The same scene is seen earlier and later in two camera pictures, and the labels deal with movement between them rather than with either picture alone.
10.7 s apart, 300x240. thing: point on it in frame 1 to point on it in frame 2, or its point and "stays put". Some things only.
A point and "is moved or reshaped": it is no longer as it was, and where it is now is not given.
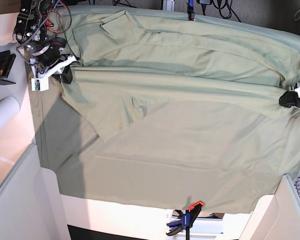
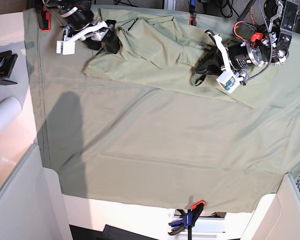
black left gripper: (46, 54) to (77, 18)
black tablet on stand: (0, 65) stays put
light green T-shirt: (177, 77) is moved or reshaped
